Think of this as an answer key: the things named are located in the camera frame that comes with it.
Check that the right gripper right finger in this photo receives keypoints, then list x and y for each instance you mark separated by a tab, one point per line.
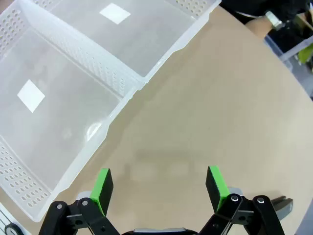
216	188

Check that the white slatted base plate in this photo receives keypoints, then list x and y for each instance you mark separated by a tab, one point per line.
4	215

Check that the person left forearm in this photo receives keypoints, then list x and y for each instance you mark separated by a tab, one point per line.
258	27

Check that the grey translucent storage bin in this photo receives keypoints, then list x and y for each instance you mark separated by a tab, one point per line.
281	47

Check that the black tape roll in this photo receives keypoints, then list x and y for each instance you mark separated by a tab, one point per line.
12	230

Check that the white rectangular label sticker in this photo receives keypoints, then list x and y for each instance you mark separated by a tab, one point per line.
31	96
115	13

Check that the person in black clothing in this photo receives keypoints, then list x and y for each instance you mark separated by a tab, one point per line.
244	7

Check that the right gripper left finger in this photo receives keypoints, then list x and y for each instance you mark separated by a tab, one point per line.
102	193

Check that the translucent white plastic basket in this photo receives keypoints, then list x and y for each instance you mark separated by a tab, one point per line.
61	122
146	41

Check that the silver wrist watch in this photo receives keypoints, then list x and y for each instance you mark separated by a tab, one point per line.
275	20

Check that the lime green object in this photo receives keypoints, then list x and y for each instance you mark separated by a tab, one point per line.
306	55

